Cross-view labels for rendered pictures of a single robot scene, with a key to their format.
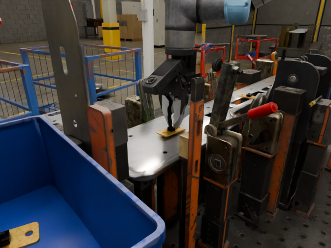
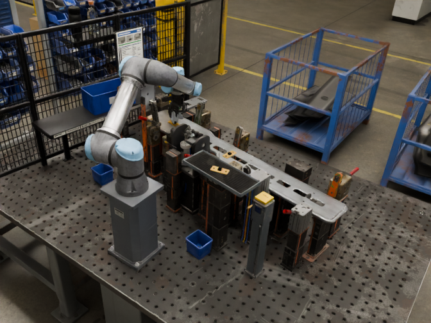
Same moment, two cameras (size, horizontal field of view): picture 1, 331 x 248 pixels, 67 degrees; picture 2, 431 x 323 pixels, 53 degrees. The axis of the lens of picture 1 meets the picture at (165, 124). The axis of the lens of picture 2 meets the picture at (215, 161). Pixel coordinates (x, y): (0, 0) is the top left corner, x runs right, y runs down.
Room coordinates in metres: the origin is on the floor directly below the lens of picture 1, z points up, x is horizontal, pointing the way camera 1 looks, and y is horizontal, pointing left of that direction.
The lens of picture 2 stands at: (0.84, -2.39, 2.30)
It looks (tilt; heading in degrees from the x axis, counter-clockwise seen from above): 33 degrees down; 88
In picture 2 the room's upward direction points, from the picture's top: 3 degrees clockwise
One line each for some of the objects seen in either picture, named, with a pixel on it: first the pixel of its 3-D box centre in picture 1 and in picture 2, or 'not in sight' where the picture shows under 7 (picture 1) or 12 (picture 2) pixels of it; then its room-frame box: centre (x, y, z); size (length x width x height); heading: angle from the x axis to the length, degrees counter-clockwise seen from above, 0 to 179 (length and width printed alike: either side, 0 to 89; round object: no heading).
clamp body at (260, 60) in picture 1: (261, 89); (333, 205); (1.53, -0.60, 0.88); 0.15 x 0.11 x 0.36; 47
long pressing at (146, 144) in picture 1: (248, 96); (233, 156); (0.99, -0.34, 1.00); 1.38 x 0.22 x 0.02; 137
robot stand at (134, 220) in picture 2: not in sight; (134, 220); (0.51, -0.81, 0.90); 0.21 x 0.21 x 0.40; 55
